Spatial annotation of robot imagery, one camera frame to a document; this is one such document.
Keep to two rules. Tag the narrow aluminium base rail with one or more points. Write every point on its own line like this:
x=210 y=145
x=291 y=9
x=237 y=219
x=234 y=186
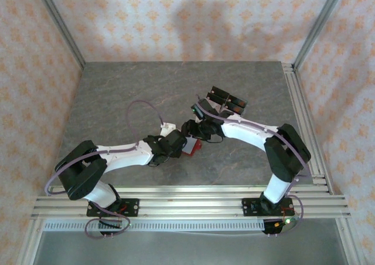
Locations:
x=190 y=190

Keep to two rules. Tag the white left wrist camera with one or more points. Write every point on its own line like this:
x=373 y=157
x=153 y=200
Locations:
x=168 y=127

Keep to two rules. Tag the red leather card holder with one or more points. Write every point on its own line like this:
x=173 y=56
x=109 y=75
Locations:
x=190 y=145

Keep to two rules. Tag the grey metal panel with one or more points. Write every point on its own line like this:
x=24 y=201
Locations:
x=190 y=248

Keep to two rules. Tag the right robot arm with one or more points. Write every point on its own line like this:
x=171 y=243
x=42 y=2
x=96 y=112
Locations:
x=246 y=134

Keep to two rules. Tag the clear acrylic card stand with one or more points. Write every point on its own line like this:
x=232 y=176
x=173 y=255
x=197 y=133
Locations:
x=227 y=100

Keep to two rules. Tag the aluminium corner post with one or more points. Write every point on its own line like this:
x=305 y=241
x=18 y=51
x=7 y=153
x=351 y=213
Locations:
x=320 y=21
x=60 y=21

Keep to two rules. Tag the black controller board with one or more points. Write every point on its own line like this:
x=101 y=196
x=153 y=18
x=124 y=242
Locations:
x=271 y=228
x=109 y=224

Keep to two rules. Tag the aluminium frame leg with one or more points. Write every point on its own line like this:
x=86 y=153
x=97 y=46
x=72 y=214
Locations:
x=30 y=244
x=350 y=244

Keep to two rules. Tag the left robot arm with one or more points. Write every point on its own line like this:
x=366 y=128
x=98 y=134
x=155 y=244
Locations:
x=126 y=156

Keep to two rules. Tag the wide aluminium base rail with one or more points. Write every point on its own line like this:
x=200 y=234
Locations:
x=190 y=207

